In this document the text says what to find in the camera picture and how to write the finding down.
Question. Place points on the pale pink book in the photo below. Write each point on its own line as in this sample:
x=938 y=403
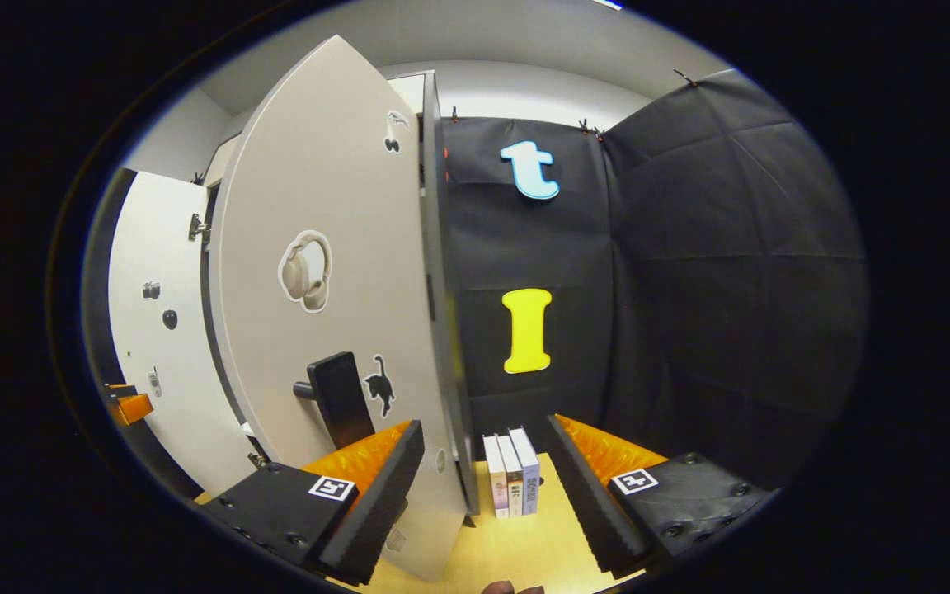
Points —
x=496 y=487

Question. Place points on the white shoe cabinet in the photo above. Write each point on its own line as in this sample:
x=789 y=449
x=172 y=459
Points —
x=435 y=206

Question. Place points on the white book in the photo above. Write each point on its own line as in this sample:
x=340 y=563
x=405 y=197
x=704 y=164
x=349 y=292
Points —
x=514 y=487

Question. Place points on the lavender book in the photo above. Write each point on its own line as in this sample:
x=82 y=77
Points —
x=529 y=478

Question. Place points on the metal door hinge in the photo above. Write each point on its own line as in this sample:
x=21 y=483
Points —
x=259 y=460
x=199 y=228

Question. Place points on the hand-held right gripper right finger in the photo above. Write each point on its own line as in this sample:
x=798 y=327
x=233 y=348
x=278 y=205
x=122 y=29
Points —
x=586 y=503

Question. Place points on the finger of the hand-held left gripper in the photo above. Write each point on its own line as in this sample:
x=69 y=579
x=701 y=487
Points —
x=135 y=409
x=120 y=390

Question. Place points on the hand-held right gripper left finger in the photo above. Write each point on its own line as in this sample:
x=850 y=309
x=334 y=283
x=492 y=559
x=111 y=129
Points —
x=376 y=503

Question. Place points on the long ceiling light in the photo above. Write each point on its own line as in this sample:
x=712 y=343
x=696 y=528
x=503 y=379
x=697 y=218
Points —
x=607 y=3

